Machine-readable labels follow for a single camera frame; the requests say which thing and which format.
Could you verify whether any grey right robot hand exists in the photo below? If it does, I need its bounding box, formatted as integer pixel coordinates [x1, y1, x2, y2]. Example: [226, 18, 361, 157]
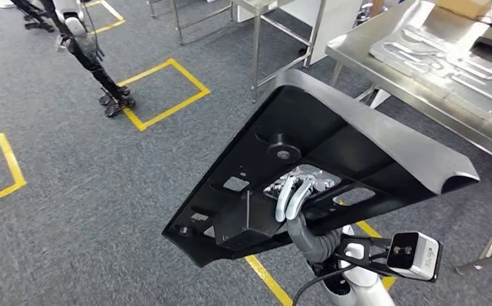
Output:
[264, 166, 341, 263]

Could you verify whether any black plastic panel part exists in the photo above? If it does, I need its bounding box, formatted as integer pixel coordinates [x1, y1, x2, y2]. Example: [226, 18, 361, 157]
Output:
[161, 69, 481, 269]

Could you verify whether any stainless steel workbench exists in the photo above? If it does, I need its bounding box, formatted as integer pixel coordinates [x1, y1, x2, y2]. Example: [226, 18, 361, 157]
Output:
[325, 0, 492, 275]

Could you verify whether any yellow floor tape square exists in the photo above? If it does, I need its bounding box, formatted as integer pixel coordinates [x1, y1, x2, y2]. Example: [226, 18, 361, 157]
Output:
[244, 198, 398, 306]
[82, 0, 126, 36]
[116, 57, 211, 133]
[0, 133, 27, 213]

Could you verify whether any white cabinet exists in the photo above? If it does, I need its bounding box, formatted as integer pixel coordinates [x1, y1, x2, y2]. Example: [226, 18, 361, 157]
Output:
[271, 0, 362, 67]

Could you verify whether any stamped silver metal plate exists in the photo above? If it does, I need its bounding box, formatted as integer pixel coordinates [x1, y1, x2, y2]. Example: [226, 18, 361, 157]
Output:
[369, 23, 492, 136]

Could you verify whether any black and white robot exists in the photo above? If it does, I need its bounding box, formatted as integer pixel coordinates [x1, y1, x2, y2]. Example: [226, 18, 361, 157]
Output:
[11, 0, 137, 118]

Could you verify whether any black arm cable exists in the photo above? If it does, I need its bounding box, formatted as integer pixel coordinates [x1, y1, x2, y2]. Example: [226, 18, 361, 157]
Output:
[291, 263, 357, 306]

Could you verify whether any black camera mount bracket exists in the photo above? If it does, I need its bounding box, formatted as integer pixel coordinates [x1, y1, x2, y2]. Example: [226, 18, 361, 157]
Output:
[334, 234, 392, 277]

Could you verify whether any steel frame table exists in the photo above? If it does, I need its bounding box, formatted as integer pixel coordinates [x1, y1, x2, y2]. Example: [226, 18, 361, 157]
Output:
[146, 0, 327, 103]

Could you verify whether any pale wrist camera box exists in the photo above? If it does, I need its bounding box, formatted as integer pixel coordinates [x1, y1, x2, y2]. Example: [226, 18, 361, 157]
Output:
[386, 231, 443, 283]

